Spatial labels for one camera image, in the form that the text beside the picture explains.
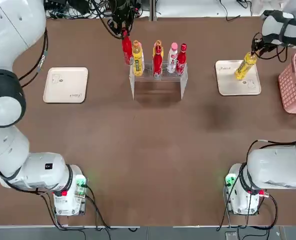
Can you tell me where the yellow pear drink bottle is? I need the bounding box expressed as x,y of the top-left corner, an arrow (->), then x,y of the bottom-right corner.
131,39 -> 145,77
234,51 -> 259,81
152,39 -> 163,55

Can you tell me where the red Coca-Cola bottle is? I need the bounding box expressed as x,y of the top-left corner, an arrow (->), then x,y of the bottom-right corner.
175,42 -> 188,76
121,31 -> 135,66
152,44 -> 163,76

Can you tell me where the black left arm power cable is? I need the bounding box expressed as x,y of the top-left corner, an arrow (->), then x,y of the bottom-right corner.
35,184 -> 140,232

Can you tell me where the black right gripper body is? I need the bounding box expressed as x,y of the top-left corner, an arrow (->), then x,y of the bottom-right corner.
253,34 -> 276,51

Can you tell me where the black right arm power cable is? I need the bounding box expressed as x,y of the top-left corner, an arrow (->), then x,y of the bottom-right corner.
214,162 -> 279,232

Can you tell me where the white bottle pink cap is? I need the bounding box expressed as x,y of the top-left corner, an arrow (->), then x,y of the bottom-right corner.
166,42 -> 178,74

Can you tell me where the black left arm wrist cable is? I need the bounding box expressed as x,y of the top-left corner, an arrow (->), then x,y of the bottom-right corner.
17,26 -> 49,89

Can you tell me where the black right arm wrist cable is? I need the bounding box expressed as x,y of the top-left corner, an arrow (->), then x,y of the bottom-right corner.
245,31 -> 296,176

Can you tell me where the clear acrylic two-level shelf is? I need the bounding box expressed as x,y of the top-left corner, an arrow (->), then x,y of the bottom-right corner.
129,59 -> 189,101

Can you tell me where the pink plastic basket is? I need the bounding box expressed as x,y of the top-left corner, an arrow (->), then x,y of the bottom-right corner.
277,50 -> 296,115

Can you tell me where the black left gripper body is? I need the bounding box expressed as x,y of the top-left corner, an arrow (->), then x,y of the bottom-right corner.
111,0 -> 137,25

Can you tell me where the black arm wrist cable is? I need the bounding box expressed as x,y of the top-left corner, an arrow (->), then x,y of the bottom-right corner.
245,31 -> 296,176
17,26 -> 49,89

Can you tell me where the beige rectangular tray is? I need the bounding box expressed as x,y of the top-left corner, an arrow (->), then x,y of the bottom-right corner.
215,59 -> 262,96
42,66 -> 89,104

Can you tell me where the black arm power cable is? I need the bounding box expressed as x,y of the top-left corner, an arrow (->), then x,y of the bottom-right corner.
214,162 -> 279,232
35,184 -> 140,232

